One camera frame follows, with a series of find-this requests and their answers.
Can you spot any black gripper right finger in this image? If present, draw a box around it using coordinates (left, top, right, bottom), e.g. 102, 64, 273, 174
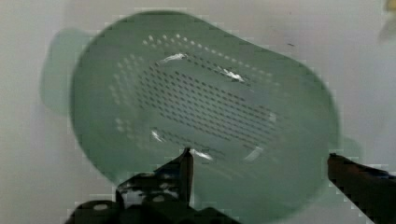
327, 153, 396, 224

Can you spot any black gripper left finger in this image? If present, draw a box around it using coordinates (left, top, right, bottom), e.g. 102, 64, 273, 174
64, 147, 240, 224

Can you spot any green plastic strainer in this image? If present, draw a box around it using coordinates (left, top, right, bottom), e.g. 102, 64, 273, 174
40, 10, 347, 224

